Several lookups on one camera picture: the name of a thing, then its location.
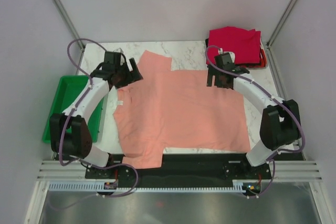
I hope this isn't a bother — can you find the green plastic tray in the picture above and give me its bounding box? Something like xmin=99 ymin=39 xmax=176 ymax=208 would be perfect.
xmin=42 ymin=76 xmax=104 ymax=144

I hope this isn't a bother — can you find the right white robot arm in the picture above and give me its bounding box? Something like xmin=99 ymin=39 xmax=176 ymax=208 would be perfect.
xmin=207 ymin=52 xmax=302 ymax=179

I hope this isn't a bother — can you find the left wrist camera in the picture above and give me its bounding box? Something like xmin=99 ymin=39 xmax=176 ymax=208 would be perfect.
xmin=113 ymin=48 xmax=124 ymax=54

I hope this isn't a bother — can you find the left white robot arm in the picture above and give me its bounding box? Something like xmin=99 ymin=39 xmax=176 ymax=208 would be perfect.
xmin=49 ymin=51 xmax=143 ymax=178

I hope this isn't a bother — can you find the pink t shirt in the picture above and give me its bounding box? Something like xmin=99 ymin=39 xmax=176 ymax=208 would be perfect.
xmin=113 ymin=51 xmax=250 ymax=169

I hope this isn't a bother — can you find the folded red t shirt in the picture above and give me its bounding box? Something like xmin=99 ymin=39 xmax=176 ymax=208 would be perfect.
xmin=208 ymin=26 xmax=261 ymax=65

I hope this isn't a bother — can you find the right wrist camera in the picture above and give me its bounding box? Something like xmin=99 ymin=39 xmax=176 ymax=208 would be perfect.
xmin=223 ymin=51 xmax=235 ymax=62

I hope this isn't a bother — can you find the left aluminium frame post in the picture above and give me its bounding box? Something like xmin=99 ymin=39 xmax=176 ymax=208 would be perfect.
xmin=52 ymin=0 xmax=80 ymax=39

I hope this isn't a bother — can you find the aluminium frame post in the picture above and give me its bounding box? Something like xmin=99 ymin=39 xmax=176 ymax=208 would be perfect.
xmin=52 ymin=0 xmax=80 ymax=39
xmin=266 ymin=0 xmax=298 ymax=48

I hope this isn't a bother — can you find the white slotted cable duct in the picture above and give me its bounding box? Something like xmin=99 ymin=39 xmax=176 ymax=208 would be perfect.
xmin=48 ymin=180 xmax=245 ymax=193

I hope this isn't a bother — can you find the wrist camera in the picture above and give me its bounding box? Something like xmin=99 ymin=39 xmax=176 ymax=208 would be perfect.
xmin=223 ymin=51 xmax=235 ymax=62
xmin=113 ymin=48 xmax=124 ymax=54

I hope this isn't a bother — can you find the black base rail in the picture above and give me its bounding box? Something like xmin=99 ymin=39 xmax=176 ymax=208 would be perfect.
xmin=85 ymin=154 xmax=271 ymax=187

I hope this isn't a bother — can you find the right aluminium frame post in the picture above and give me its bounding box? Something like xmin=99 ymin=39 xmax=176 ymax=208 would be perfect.
xmin=266 ymin=0 xmax=298 ymax=48

